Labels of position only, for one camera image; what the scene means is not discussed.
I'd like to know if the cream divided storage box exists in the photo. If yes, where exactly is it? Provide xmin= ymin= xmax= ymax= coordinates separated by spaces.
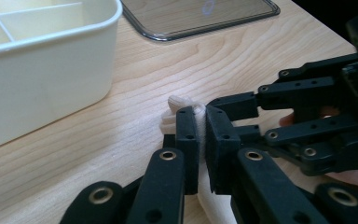
xmin=0 ymin=0 xmax=124 ymax=155

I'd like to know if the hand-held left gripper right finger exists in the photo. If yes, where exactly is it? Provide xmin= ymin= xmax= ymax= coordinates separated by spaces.
xmin=204 ymin=105 xmax=328 ymax=224

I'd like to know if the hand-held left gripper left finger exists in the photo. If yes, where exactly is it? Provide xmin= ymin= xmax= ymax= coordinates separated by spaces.
xmin=126 ymin=105 xmax=200 ymax=224

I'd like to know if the pale pink sock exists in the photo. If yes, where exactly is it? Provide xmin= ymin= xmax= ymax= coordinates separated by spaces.
xmin=159 ymin=94 xmax=241 ymax=224

